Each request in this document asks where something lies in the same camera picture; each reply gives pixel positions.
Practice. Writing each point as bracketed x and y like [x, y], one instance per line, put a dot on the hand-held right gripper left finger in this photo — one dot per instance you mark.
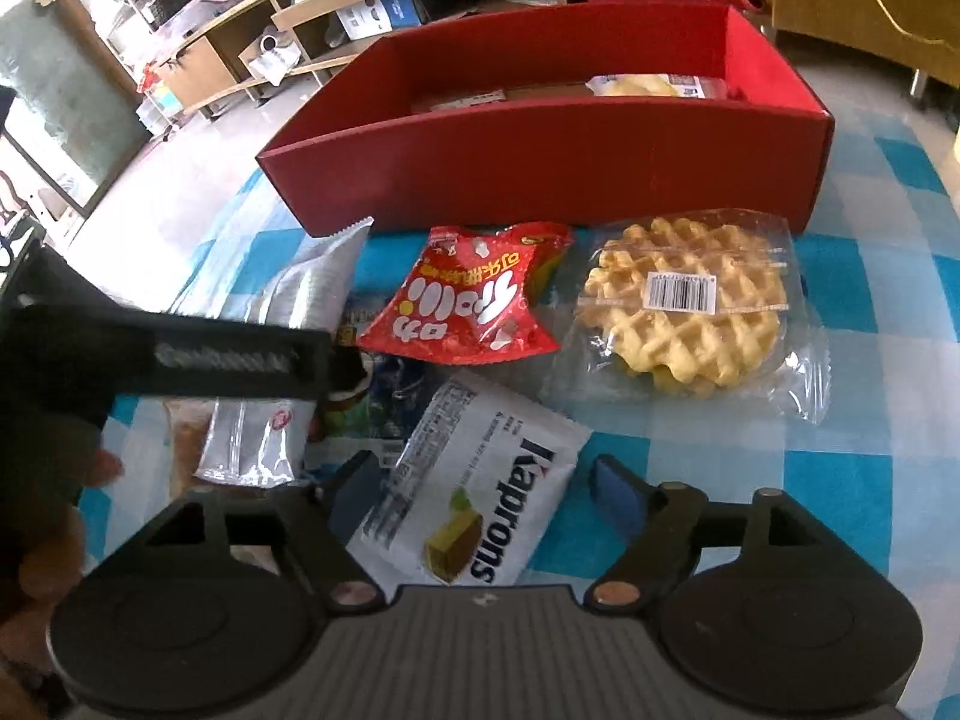
[361, 484]

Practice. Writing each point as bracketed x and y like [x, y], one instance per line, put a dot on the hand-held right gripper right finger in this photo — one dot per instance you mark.
[611, 484]

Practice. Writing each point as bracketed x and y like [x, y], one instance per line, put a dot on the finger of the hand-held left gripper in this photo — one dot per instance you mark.
[349, 371]

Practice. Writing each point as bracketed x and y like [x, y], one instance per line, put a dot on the silver foil snack packet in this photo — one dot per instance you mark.
[300, 285]

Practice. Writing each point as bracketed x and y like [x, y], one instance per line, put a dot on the orange spicy snack packet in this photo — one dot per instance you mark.
[184, 450]

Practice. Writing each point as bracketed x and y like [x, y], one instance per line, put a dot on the red candy packet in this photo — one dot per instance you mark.
[457, 300]

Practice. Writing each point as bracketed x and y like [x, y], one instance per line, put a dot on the red cardboard box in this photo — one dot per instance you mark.
[570, 157]

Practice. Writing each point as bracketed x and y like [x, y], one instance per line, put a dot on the person's left hand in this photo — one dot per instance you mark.
[52, 562]

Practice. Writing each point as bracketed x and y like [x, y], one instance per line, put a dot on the blue printed snack packet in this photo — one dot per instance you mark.
[390, 397]

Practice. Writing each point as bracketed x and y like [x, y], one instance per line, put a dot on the white snack packet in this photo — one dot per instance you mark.
[480, 480]

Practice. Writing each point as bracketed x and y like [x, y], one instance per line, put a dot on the small clear packet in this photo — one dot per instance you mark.
[247, 442]

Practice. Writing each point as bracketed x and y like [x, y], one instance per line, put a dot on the clear waffle packet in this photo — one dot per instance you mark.
[690, 307]

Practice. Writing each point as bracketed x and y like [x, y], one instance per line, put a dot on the white plastic drawer cart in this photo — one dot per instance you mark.
[159, 101]

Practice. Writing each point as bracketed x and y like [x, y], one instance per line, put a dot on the blue checkered tablecloth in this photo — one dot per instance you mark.
[862, 390]

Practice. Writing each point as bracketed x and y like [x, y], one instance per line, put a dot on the glass sliding door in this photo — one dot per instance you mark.
[60, 90]

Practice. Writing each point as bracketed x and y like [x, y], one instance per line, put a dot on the white paper packet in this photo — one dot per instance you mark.
[270, 64]

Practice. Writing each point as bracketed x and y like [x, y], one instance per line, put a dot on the brown snack packet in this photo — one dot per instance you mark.
[540, 94]

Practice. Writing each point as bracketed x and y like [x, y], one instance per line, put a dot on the blue and white box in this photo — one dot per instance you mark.
[382, 19]

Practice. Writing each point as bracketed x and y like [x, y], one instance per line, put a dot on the wooden TV stand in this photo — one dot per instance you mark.
[330, 7]

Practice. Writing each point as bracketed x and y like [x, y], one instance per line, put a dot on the clear pastry packet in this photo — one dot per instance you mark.
[645, 85]

